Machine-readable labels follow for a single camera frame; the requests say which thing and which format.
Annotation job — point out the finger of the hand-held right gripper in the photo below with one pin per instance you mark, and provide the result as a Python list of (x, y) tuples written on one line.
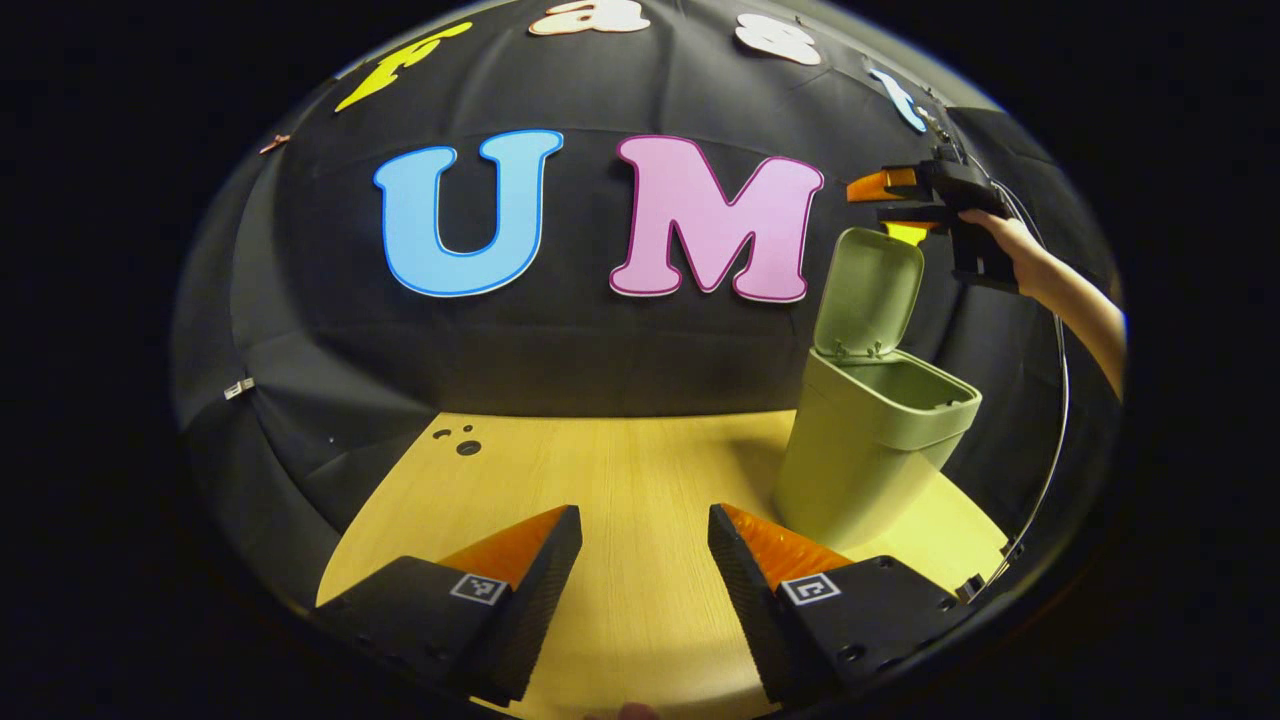
[(910, 232), (885, 185)]

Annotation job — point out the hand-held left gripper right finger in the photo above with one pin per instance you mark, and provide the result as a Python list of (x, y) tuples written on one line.
[(760, 620)]

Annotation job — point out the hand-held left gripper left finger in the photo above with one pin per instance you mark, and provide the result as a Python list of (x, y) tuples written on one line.
[(540, 610)]

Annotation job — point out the green desktop garbage bin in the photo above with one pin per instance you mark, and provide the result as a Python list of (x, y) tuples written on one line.
[(860, 450)]

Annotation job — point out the wooden desktop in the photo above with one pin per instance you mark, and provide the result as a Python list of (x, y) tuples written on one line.
[(640, 480)]

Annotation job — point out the black backdrop cloth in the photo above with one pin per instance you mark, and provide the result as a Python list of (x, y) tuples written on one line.
[(560, 360)]

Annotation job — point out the silver backdrop clip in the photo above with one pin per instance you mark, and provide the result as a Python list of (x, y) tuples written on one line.
[(239, 388)]

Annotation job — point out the copper backdrop clip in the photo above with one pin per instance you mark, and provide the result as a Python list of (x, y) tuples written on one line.
[(274, 143)]

